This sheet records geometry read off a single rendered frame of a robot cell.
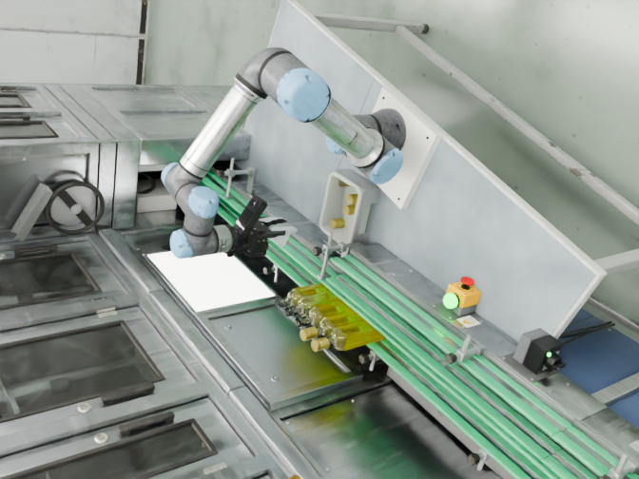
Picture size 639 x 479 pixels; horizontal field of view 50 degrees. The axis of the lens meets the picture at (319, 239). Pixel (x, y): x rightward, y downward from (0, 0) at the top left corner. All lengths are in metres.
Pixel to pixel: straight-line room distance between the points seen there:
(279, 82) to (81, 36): 3.92
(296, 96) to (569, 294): 0.85
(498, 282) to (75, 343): 1.26
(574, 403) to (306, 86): 1.01
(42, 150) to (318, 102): 1.21
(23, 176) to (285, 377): 1.19
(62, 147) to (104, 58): 3.02
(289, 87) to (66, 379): 1.02
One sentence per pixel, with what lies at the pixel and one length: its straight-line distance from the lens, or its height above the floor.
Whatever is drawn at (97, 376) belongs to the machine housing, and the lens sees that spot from 2.06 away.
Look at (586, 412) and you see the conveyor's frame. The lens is 1.82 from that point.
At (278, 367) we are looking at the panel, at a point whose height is 1.21.
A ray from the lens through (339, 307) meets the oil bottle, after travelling 2.13.
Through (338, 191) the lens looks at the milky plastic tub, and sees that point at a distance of 2.37.
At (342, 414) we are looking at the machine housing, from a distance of 2.02.
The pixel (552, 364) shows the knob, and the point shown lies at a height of 0.81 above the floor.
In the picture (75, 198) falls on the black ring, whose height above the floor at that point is 1.48.
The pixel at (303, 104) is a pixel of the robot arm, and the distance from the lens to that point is 1.63.
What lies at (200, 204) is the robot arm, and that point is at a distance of 1.70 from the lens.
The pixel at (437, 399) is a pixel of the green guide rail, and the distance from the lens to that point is 1.97.
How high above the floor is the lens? 2.28
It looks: 37 degrees down
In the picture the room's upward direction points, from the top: 99 degrees counter-clockwise
